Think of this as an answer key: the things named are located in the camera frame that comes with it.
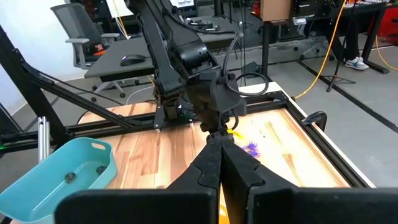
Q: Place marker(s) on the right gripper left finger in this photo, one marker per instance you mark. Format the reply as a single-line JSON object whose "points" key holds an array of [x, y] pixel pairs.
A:
{"points": [[186, 205]]}

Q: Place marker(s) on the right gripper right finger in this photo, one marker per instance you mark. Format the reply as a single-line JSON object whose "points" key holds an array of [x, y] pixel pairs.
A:
{"points": [[280, 205]]}

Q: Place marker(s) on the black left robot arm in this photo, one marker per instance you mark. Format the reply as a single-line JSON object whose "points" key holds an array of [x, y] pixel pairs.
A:
{"points": [[183, 46]]}

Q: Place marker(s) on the yellow tape tag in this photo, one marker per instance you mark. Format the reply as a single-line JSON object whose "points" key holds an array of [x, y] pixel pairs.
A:
{"points": [[235, 134]]}

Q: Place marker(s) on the black workbench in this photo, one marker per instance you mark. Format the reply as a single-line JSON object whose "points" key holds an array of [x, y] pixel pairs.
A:
{"points": [[265, 46]]}

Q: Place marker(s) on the black computer mouse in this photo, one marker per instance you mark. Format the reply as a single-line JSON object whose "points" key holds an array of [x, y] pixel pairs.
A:
{"points": [[132, 59]]}

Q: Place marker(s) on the grey desk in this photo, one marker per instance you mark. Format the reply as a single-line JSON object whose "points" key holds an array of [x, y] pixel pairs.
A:
{"points": [[140, 43]]}

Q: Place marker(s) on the black table clamp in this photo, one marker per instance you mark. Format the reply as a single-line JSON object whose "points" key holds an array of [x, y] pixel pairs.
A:
{"points": [[314, 115]]}

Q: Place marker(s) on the brown cardboard box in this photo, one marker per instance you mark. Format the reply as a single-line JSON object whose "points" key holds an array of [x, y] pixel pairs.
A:
{"points": [[275, 11]]}

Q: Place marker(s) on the black tripod stand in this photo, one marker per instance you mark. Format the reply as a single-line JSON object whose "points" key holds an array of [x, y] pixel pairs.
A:
{"points": [[335, 76]]}

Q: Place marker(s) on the black cap orange logo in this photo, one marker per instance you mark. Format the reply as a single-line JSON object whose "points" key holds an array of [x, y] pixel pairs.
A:
{"points": [[99, 48]]}

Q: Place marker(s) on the person's shoe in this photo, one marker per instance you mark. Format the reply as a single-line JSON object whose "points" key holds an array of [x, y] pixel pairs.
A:
{"points": [[356, 63]]}

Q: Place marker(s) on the green plastic bin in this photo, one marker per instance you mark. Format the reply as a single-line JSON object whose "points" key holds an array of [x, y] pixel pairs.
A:
{"points": [[37, 193]]}

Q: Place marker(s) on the silver aluminium extrusion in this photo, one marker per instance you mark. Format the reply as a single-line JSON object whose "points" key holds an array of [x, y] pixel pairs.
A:
{"points": [[43, 140]]}

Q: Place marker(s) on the grey mesh office chair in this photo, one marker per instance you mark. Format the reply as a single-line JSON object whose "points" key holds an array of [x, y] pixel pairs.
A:
{"points": [[77, 21]]}

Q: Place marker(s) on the red cabinet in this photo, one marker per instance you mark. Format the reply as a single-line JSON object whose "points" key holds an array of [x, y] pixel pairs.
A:
{"points": [[388, 25]]}

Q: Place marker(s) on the black aluminium table frame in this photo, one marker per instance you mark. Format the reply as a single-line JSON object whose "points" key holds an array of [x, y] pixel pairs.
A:
{"points": [[28, 87]]}

